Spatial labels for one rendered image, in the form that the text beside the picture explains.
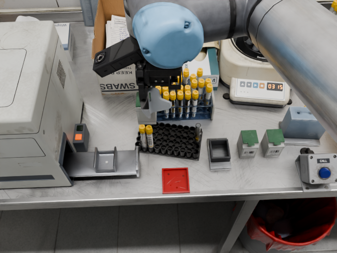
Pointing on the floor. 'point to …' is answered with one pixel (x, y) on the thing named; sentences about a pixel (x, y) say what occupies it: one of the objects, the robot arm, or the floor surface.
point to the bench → (269, 190)
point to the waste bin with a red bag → (256, 224)
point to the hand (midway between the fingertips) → (146, 103)
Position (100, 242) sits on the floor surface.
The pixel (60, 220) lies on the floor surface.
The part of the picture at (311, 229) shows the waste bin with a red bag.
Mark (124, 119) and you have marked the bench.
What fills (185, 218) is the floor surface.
